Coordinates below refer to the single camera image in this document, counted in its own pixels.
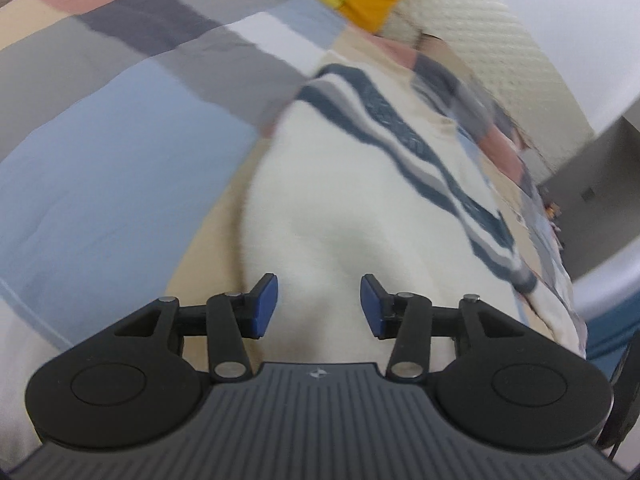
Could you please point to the white striped fleece sweater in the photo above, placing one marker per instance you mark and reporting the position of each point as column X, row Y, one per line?
column 350, row 210

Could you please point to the cream quilted headboard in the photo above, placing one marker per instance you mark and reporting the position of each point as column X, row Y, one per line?
column 500, row 45

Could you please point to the dark wall switch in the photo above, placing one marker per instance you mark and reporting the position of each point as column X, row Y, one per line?
column 588, row 194

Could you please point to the grey wooden cabinet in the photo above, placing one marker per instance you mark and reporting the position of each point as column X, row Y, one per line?
column 600, row 200

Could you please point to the patchwork checked quilt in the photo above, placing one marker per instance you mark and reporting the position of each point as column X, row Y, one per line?
column 100, row 135

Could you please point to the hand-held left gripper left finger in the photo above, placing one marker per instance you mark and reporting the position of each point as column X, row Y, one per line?
column 265, row 306

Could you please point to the blue folded cloth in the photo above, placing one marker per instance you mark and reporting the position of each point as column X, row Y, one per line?
column 612, row 342

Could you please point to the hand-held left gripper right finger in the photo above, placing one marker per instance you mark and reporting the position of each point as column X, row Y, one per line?
column 371, row 306

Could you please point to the row of small bottles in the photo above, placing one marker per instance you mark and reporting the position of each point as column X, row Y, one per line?
column 551, row 210

